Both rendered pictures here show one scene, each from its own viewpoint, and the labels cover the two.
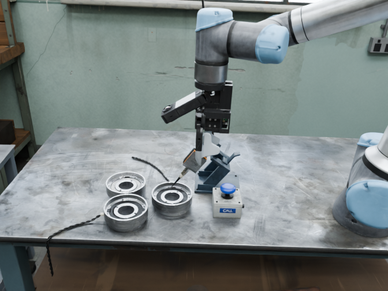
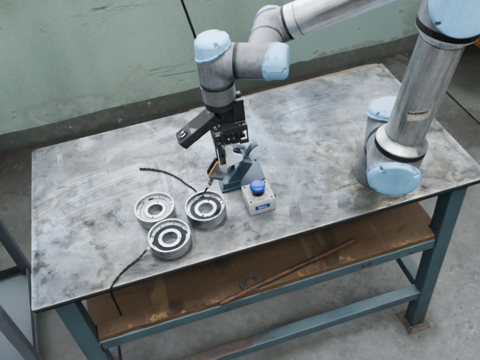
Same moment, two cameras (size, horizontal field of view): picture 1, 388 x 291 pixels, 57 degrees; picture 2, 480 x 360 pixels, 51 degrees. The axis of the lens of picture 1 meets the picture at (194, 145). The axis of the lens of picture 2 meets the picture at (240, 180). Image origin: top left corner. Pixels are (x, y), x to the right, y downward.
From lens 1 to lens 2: 0.46 m
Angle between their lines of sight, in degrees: 20
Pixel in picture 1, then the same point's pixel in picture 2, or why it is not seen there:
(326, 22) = (320, 21)
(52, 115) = not seen: outside the picture
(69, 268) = (118, 297)
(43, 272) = (95, 309)
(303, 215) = (330, 186)
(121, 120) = (65, 83)
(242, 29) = (246, 56)
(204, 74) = (215, 100)
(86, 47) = not seen: outside the picture
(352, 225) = not seen: hidden behind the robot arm
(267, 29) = (269, 53)
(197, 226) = (239, 229)
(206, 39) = (211, 71)
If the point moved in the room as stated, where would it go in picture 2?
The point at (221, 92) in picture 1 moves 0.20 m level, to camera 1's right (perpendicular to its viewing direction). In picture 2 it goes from (233, 108) to (317, 87)
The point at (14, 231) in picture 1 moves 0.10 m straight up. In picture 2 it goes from (73, 292) to (59, 267)
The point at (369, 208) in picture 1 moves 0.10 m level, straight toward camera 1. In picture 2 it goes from (387, 184) to (384, 217)
